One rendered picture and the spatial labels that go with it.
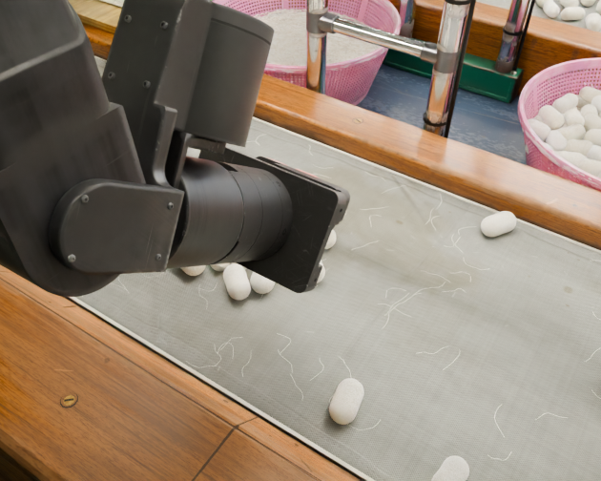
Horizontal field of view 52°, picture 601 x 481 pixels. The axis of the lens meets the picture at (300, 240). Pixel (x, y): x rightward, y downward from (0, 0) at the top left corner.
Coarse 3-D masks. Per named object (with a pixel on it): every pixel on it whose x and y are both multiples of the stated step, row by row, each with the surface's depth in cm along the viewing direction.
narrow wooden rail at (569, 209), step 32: (96, 32) 80; (288, 96) 69; (320, 96) 69; (288, 128) 68; (320, 128) 65; (352, 128) 64; (384, 128) 64; (416, 128) 64; (384, 160) 63; (416, 160) 61; (448, 160) 61; (480, 160) 61; (512, 160) 61; (480, 192) 59; (512, 192) 57; (544, 192) 57; (576, 192) 57; (544, 224) 57; (576, 224) 55
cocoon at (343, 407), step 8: (344, 384) 43; (352, 384) 43; (360, 384) 44; (336, 392) 43; (344, 392) 43; (352, 392) 43; (360, 392) 43; (336, 400) 43; (344, 400) 42; (352, 400) 43; (360, 400) 43; (336, 408) 42; (344, 408) 42; (352, 408) 42; (336, 416) 42; (344, 416) 42; (352, 416) 42; (344, 424) 43
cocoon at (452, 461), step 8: (456, 456) 40; (448, 464) 40; (456, 464) 39; (464, 464) 40; (440, 472) 39; (448, 472) 39; (456, 472) 39; (464, 472) 39; (432, 480) 39; (440, 480) 39; (448, 480) 39; (456, 480) 39; (464, 480) 39
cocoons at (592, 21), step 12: (540, 0) 89; (564, 0) 89; (576, 0) 88; (588, 0) 89; (600, 0) 89; (552, 12) 87; (564, 12) 86; (576, 12) 86; (600, 12) 88; (588, 24) 84; (600, 24) 84
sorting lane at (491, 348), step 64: (256, 128) 69; (384, 192) 61; (448, 192) 61; (384, 256) 55; (448, 256) 55; (512, 256) 55; (576, 256) 55; (128, 320) 50; (192, 320) 50; (256, 320) 50; (320, 320) 50; (384, 320) 50; (448, 320) 50; (512, 320) 50; (576, 320) 50; (256, 384) 46; (320, 384) 46; (384, 384) 46; (448, 384) 46; (512, 384) 46; (576, 384) 46; (320, 448) 42; (384, 448) 42; (448, 448) 42; (512, 448) 42; (576, 448) 42
